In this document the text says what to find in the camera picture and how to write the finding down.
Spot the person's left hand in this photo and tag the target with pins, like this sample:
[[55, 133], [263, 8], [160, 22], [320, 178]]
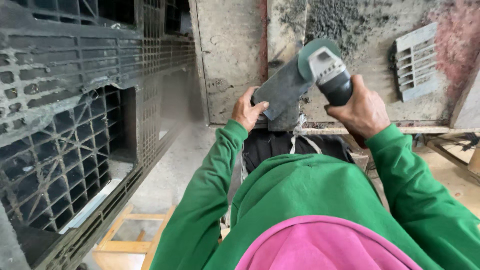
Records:
[[245, 110]]

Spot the person's right hand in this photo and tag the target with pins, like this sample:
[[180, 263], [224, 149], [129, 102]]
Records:
[[362, 110]]

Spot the person's right fingers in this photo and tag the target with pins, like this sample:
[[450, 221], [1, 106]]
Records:
[[337, 112]]

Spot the black angle grinder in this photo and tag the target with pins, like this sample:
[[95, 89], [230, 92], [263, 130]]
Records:
[[324, 73]]

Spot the dusty wooden workbench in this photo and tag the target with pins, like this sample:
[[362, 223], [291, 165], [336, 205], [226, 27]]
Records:
[[330, 60]]

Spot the small grey plastic grid piece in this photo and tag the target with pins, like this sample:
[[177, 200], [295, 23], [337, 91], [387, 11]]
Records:
[[414, 62]]

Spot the person's green sweater body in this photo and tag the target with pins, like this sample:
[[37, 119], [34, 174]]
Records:
[[311, 210]]

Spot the pink hood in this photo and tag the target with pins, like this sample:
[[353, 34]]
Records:
[[322, 245]]

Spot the wooden stool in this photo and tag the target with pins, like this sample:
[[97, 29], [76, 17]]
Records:
[[129, 242]]

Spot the wooden frame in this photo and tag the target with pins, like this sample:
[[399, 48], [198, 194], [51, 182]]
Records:
[[450, 150]]

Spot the large black plastic grid frame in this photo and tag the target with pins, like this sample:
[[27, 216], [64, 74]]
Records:
[[82, 123]]

